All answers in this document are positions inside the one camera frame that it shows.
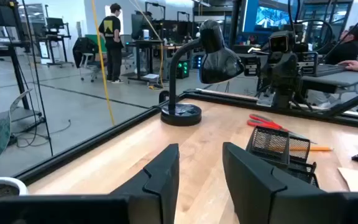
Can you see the black gooseneck desk lamp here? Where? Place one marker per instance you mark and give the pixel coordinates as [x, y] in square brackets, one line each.
[219, 62]

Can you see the white plant pot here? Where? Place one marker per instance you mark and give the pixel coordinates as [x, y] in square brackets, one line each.
[11, 183]

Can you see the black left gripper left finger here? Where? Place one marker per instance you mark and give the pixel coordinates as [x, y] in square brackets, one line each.
[160, 186]

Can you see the orange pencil pink eraser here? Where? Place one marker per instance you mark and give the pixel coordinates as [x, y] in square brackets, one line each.
[320, 149]

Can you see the computer tower green lights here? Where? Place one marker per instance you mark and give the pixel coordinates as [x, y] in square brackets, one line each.
[182, 69]

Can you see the black mesh desk organizer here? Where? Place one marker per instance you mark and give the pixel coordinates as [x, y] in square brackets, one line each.
[269, 143]

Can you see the seated person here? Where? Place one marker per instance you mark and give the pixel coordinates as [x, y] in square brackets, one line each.
[346, 49]

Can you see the office chair with black jacket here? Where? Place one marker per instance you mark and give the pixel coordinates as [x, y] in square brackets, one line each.
[87, 51]

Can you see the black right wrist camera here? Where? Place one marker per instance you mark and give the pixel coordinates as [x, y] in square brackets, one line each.
[281, 42]

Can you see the black monitor cart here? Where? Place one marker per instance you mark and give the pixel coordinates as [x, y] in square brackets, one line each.
[54, 25]

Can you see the standing person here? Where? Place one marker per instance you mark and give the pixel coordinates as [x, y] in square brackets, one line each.
[110, 31]

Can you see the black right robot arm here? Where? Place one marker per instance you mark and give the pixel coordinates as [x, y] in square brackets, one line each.
[283, 99]

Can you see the person's hand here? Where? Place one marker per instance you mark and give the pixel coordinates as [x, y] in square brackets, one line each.
[353, 66]

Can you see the black keyboard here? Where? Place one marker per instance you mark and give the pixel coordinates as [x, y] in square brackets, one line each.
[325, 70]

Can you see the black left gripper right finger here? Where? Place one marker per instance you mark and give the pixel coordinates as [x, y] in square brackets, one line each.
[253, 193]

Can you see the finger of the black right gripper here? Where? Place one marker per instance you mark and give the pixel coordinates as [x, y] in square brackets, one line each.
[272, 74]
[291, 74]

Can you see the large blue display screen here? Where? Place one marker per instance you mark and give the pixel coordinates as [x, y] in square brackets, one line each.
[269, 17]

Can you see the black standing desk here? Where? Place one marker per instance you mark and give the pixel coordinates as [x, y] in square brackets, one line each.
[143, 43]

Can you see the grey desk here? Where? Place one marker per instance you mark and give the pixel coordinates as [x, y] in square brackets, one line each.
[337, 81]

